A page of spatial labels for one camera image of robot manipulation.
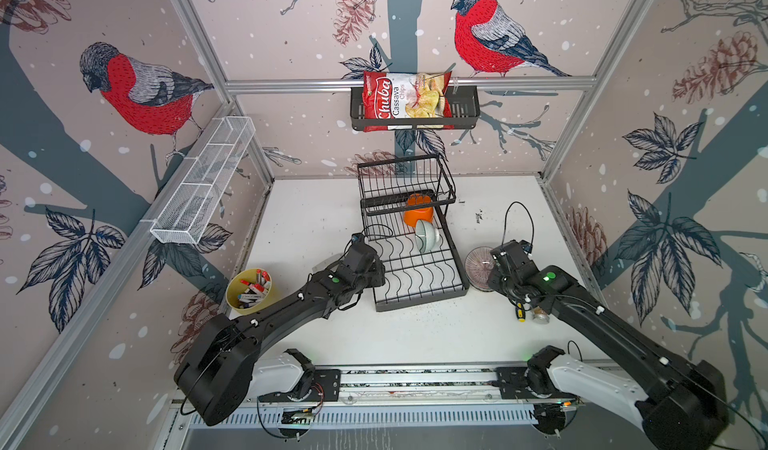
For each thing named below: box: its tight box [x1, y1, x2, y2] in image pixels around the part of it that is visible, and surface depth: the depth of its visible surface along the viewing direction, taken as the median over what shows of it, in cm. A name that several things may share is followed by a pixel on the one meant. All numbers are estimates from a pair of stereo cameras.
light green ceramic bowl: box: [415, 219, 440, 254], surface depth 96 cm
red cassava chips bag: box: [362, 71, 455, 132], surface depth 90 cm
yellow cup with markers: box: [225, 268, 278, 315], surface depth 80 cm
